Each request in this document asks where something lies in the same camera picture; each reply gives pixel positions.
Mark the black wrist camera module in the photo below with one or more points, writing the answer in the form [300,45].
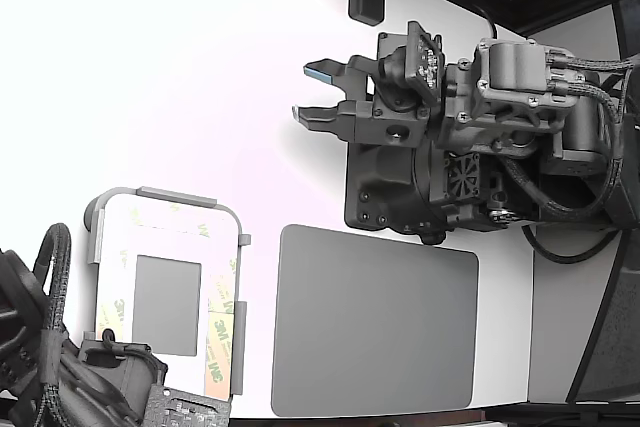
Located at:
[422,62]

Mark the dark idle robot arm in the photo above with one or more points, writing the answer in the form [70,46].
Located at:
[115,372]

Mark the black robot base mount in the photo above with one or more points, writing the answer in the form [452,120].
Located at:
[380,182]

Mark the tan 3M tape liner strip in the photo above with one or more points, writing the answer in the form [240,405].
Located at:
[218,347]

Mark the dark speckled panel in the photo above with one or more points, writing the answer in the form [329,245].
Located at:
[615,337]

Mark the grey plate holder fixture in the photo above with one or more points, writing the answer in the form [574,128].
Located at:
[175,195]

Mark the grey circuit board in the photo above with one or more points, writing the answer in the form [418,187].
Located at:
[185,407]

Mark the white plate with tape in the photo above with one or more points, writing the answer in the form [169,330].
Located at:
[165,246]

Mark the large grey rectangular mat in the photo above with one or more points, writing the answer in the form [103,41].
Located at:
[375,322]

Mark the small grey rectangular panel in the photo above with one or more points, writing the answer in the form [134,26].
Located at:
[167,304]

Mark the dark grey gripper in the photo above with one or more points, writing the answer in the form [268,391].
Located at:
[505,117]

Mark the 3M printed tape liner strip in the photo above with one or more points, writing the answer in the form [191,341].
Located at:
[117,307]
[222,297]
[200,229]

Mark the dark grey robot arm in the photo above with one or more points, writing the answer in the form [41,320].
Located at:
[582,122]

